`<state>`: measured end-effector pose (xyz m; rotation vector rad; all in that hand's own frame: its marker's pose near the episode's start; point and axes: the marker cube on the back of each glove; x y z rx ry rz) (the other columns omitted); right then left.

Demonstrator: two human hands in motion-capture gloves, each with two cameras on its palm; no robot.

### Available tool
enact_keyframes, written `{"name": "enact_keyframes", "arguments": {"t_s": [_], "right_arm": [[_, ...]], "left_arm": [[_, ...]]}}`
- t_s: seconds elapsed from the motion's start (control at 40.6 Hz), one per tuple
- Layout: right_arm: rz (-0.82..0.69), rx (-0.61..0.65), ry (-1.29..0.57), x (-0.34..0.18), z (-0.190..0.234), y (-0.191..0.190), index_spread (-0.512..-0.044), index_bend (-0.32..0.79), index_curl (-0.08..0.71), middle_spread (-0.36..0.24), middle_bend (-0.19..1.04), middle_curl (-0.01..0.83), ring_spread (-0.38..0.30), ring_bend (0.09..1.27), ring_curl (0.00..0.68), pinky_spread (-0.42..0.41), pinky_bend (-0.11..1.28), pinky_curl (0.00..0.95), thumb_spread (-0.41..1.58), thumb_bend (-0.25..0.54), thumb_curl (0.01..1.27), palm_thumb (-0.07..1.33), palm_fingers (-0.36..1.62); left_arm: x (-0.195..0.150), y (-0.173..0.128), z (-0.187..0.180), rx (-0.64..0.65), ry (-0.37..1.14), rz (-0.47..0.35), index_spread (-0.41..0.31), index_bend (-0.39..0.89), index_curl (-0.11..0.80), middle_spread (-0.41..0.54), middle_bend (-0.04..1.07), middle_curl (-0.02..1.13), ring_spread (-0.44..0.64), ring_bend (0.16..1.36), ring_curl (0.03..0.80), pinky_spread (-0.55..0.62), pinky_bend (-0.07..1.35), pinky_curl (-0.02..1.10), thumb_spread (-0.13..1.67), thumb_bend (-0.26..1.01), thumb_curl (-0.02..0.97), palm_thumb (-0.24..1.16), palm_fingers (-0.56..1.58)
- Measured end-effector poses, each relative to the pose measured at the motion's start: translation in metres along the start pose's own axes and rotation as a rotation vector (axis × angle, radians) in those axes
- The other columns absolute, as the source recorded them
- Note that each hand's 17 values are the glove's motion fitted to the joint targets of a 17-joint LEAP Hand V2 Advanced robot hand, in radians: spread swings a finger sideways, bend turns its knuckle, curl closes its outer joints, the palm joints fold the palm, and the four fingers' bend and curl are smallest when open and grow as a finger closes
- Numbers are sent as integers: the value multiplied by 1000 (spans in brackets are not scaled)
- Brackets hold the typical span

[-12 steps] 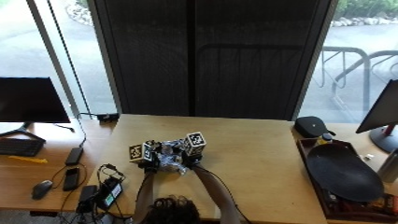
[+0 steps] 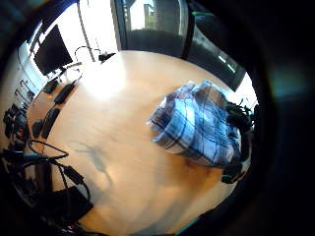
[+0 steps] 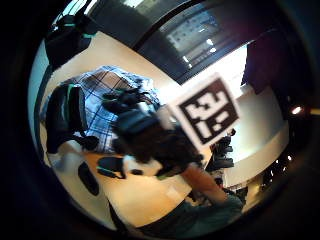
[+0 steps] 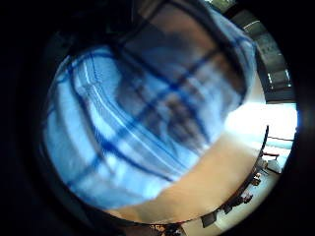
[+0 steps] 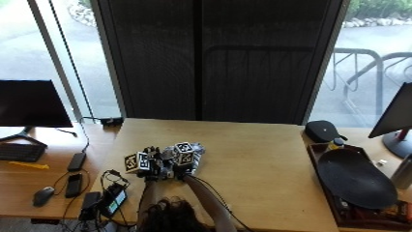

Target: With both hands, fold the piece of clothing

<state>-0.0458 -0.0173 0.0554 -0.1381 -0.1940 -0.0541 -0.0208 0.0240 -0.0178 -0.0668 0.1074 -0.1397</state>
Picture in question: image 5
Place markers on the person's right hand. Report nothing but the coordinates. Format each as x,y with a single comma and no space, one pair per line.
176,166

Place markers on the person's left hand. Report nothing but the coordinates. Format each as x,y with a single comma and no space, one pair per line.
153,167

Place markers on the grey patterned cloth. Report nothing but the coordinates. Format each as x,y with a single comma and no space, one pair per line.
197,156

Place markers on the white marker cube right glove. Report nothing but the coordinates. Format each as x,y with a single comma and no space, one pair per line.
183,153

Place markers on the white marker cube glove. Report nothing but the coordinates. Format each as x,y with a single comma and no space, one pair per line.
183,153
137,162

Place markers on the white marker cube left glove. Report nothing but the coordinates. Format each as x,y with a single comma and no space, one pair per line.
137,162

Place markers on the phone with lit screen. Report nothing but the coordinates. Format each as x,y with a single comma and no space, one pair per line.
113,199

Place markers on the black power adapter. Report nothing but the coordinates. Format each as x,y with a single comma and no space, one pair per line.
76,161

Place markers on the black smartphone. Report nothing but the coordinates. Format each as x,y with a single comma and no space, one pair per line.
73,185

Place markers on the small black box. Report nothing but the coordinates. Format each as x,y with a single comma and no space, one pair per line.
89,205

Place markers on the black computer mouse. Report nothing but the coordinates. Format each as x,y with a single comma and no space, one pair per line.
43,196

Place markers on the yellow flat strip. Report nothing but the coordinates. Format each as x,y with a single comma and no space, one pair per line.
29,165

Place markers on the dark window blind panel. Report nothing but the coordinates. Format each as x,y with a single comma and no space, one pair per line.
215,61

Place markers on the black keyboard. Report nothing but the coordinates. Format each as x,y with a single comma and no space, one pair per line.
20,152

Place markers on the black monitor stand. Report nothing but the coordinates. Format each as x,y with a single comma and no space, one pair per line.
19,138

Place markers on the black flat computer monitor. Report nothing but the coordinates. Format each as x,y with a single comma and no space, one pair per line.
32,103

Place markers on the black oval case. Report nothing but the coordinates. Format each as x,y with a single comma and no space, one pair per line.
323,130

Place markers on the small yellow bottle black cap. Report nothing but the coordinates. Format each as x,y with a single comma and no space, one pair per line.
337,143

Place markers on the dark brown wooden tray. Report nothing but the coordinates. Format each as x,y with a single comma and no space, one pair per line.
343,206

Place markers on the black round plate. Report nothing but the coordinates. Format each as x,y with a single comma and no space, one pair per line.
356,179

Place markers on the small white clip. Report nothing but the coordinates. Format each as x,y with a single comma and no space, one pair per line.
381,162

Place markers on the grey metal bicycle rack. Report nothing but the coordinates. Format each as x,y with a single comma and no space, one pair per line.
364,83

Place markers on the grey round monitor base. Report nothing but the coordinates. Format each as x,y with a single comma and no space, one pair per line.
399,144

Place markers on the grey tilted monitor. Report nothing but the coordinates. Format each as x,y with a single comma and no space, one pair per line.
393,112

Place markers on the silver metal bottle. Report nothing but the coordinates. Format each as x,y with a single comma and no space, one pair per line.
403,174

